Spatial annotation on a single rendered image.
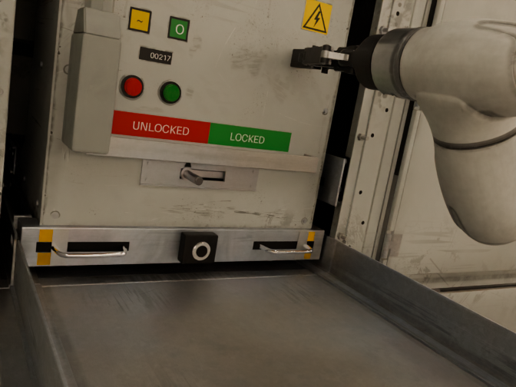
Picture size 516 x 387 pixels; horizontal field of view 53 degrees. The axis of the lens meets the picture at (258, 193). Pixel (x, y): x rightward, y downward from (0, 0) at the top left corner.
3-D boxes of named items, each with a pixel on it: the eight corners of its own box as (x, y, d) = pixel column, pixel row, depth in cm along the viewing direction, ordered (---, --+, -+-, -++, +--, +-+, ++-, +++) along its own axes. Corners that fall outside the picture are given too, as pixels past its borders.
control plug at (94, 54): (110, 155, 67) (126, 14, 63) (71, 152, 64) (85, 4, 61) (96, 145, 73) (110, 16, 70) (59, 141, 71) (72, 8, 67)
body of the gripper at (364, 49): (363, 86, 68) (321, 81, 76) (409, 95, 72) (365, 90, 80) (375, 28, 67) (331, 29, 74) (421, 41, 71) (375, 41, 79)
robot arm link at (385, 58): (441, 106, 68) (408, 101, 73) (458, 34, 66) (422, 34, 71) (391, 96, 63) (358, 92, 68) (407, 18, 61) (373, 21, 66)
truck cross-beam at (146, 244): (319, 259, 102) (325, 230, 101) (18, 267, 74) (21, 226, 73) (305, 250, 106) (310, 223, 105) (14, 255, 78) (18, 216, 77)
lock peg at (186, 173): (204, 188, 81) (208, 163, 80) (191, 187, 80) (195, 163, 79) (189, 179, 86) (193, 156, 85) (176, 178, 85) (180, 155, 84)
